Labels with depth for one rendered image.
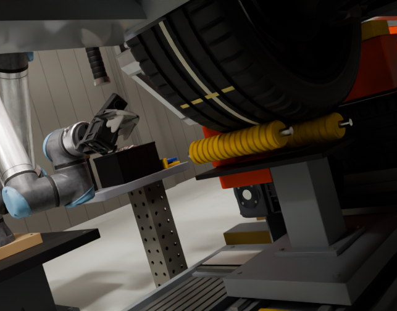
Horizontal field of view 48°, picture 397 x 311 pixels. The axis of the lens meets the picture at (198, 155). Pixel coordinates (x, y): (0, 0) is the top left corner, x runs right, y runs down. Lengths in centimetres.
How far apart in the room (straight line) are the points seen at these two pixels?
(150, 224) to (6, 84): 71
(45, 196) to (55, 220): 306
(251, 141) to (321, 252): 29
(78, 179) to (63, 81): 336
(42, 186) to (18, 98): 50
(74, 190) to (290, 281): 64
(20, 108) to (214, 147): 88
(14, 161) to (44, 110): 314
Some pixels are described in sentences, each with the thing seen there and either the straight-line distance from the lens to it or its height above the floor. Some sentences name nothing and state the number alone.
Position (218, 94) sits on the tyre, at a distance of 85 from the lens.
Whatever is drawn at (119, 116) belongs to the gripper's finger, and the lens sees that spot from 108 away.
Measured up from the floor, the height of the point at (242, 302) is 18.
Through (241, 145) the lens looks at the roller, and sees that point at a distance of 95.
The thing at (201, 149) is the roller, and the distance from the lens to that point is 103.
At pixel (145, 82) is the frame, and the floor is 70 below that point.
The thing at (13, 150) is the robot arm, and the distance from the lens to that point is 132.
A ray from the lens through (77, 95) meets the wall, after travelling 464.
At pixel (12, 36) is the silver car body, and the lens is 61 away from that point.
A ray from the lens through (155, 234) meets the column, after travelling 169.
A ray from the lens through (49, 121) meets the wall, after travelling 441.
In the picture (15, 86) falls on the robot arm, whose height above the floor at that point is 88.
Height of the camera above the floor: 57
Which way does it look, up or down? 3 degrees down
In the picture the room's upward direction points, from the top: 16 degrees counter-clockwise
